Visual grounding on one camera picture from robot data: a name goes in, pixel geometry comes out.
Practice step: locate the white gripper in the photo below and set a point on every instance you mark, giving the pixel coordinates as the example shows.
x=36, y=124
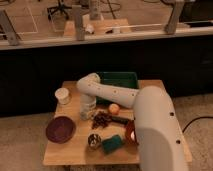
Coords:
x=87, y=104

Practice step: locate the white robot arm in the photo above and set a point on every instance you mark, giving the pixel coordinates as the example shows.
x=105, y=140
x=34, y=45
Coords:
x=158, y=133

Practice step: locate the orange fruit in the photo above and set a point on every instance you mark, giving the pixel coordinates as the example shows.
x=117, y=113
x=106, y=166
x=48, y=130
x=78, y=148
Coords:
x=114, y=109

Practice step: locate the white paper cup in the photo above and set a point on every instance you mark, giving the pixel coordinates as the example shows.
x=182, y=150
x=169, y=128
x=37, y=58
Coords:
x=62, y=95

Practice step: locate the small metal cup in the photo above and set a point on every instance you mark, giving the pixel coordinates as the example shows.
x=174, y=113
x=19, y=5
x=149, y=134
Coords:
x=94, y=141

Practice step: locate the dark red round plate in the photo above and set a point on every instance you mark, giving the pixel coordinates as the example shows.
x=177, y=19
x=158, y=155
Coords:
x=60, y=129

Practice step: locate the green plastic bin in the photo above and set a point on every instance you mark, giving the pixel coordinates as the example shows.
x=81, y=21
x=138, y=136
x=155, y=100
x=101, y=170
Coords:
x=120, y=79

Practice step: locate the green sponge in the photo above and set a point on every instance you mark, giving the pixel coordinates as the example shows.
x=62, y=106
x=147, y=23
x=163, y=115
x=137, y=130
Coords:
x=111, y=144

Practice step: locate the black office chair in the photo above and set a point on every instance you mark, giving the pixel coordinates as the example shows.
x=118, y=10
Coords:
x=61, y=7

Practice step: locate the black handled tool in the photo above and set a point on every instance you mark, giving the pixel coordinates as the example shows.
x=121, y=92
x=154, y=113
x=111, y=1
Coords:
x=120, y=120

